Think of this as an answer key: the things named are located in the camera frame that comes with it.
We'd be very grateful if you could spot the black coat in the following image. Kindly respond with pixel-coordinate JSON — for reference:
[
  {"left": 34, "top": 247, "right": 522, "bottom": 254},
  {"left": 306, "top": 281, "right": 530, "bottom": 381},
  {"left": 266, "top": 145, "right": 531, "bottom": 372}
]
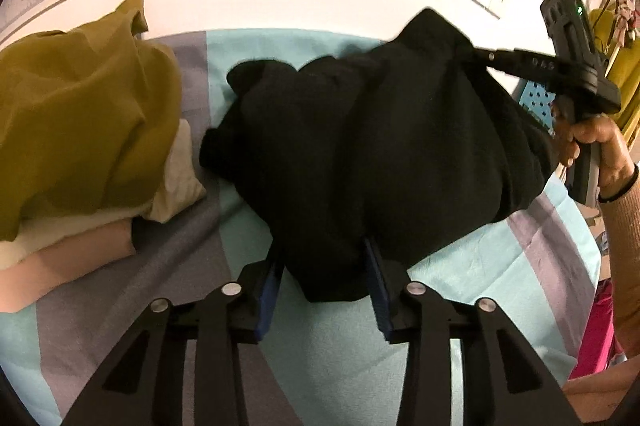
[{"left": 200, "top": 9, "right": 558, "bottom": 302}]

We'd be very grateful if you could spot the mustard hanging sweater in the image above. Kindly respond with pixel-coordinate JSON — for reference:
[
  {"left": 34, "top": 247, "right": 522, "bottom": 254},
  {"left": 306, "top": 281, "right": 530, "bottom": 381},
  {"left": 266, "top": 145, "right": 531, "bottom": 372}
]
[{"left": 589, "top": 4, "right": 639, "bottom": 148}]

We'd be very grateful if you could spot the teal grey bed sheet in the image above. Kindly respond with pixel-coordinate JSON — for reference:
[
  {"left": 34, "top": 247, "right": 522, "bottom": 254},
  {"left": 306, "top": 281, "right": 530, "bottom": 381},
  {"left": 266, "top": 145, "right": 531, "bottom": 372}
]
[{"left": 1, "top": 30, "right": 601, "bottom": 425}]

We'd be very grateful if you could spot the pink folded garment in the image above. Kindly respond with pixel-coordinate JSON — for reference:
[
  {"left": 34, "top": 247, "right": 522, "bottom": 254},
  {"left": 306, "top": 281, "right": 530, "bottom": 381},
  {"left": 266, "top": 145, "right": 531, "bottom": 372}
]
[{"left": 1, "top": 219, "right": 136, "bottom": 313}]

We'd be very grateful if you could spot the cream folded garment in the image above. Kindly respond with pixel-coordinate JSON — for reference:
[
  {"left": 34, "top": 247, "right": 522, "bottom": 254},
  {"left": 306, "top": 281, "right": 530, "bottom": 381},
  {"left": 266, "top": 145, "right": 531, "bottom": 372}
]
[{"left": 1, "top": 120, "right": 205, "bottom": 270}]

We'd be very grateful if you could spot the mustard folded garment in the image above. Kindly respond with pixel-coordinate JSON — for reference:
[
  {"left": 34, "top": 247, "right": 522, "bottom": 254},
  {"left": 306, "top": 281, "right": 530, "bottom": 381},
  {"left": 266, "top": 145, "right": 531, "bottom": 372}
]
[{"left": 1, "top": 0, "right": 181, "bottom": 241}]

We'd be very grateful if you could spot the person's right hand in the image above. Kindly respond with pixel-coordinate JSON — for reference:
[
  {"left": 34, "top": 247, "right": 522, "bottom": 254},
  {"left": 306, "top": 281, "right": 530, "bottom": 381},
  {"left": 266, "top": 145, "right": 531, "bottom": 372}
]
[{"left": 552, "top": 104, "right": 636, "bottom": 200}]

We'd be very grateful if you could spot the teal plastic basket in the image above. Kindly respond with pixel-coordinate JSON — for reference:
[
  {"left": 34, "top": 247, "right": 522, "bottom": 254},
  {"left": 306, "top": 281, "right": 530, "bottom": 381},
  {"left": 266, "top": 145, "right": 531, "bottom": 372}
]
[{"left": 518, "top": 82, "right": 555, "bottom": 134}]

